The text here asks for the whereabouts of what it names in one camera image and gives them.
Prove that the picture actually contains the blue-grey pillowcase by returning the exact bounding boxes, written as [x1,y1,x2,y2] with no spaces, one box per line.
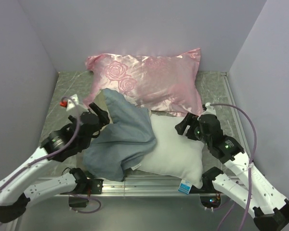
[82,89,157,181]

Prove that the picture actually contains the white pillow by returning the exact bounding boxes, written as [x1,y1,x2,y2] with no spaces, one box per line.
[138,114,204,189]

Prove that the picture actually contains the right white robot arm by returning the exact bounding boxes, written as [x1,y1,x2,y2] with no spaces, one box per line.
[175,113,289,231]

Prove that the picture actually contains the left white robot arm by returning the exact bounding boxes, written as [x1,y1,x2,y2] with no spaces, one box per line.
[0,103,110,223]

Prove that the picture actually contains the pink rose satin pillow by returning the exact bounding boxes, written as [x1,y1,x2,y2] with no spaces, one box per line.
[85,48,203,116]

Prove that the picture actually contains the beige olive cloth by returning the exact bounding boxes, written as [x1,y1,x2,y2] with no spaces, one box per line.
[93,90,108,112]

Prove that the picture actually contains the black right controller box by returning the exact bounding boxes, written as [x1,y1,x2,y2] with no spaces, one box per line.
[200,196,221,209]

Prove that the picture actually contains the black controller box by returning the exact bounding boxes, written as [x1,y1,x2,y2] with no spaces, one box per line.
[68,196,89,208]
[200,196,221,209]

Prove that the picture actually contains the black left controller box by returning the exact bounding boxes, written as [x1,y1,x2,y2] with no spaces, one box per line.
[68,196,89,208]

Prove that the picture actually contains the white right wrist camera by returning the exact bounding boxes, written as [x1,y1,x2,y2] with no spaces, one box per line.
[201,103,216,116]

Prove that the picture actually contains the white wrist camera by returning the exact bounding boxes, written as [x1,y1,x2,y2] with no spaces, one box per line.
[59,94,87,116]
[201,103,216,116]

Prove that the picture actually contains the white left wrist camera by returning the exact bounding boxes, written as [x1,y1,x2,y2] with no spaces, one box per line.
[59,94,87,116]

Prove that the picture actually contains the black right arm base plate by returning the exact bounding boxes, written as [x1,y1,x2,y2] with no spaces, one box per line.
[189,184,216,194]

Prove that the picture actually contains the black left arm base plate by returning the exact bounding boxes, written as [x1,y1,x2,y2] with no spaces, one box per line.
[84,178,104,195]

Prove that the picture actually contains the aluminium front frame rail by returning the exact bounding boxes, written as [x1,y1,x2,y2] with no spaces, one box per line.
[53,175,234,197]

